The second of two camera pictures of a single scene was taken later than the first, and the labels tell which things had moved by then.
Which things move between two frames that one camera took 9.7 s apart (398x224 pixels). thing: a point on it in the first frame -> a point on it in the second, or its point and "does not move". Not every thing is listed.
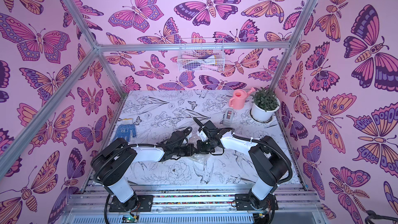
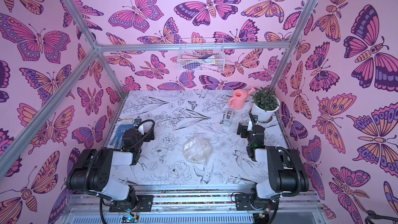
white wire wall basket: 201,54 does not move
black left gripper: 189,148 -> 147,139
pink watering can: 238,101 does not move
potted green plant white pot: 265,103 does not move
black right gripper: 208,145 -> 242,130
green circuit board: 129,219 does not move
